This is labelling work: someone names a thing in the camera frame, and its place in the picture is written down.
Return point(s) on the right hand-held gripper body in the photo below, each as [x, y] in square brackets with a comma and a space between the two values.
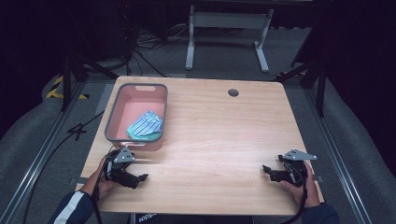
[295, 174]

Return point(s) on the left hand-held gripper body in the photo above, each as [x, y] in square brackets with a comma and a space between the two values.
[122, 175]

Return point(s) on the blue striped cloth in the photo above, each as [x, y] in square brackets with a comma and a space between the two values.
[145, 126]

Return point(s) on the pink basket with grey rim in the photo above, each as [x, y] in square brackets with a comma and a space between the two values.
[134, 102]

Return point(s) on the person's right hand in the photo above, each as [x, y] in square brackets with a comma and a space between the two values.
[306, 194]

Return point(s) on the person's left hand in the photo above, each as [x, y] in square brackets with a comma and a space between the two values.
[99, 183]

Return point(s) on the grey tape strip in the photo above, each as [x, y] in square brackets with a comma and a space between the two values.
[318, 178]

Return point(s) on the black metal stand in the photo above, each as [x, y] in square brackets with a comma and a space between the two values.
[66, 84]
[320, 90]

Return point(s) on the yellow black floor tape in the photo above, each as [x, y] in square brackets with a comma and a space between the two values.
[55, 91]

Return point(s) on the aluminium floor rail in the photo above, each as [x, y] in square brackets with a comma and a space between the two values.
[339, 155]
[34, 165]

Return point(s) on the white desk frame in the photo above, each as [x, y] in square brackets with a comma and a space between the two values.
[230, 20]

